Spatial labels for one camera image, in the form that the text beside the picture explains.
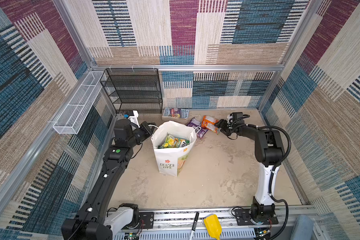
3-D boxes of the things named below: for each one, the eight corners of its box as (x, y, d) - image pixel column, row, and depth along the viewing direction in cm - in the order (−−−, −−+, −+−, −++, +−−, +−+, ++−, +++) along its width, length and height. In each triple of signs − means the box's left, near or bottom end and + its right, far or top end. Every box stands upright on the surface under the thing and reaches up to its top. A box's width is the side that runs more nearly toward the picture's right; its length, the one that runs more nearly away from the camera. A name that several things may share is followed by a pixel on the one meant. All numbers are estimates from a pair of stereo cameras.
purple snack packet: (200, 139, 104) (200, 137, 103) (186, 122, 114) (186, 121, 112) (210, 133, 107) (211, 131, 106) (195, 118, 117) (196, 116, 115)
